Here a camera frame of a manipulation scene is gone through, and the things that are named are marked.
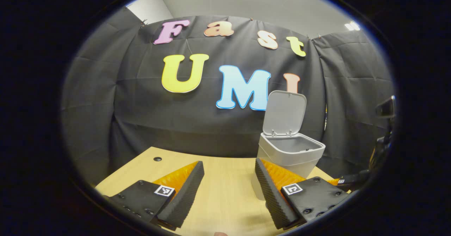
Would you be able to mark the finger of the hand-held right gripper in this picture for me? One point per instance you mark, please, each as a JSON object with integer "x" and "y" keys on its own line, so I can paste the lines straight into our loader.
{"x": 356, "y": 179}

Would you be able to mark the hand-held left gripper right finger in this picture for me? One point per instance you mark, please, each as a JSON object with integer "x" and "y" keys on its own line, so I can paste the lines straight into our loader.
{"x": 271, "y": 197}

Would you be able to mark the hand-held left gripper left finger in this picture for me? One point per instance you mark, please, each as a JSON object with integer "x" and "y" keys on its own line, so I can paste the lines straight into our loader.
{"x": 186, "y": 193}

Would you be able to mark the white desktop garbage bin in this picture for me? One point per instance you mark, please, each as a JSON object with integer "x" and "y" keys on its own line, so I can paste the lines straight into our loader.
{"x": 292, "y": 155}

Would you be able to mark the wooden desktop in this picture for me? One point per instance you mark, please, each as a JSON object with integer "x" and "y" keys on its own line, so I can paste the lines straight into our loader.
{"x": 225, "y": 179}

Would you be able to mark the small ceiling light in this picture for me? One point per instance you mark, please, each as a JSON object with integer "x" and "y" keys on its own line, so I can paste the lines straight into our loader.
{"x": 352, "y": 26}

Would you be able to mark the black backdrop cloth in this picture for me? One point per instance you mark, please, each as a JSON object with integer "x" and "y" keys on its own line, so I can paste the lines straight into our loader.
{"x": 141, "y": 98}

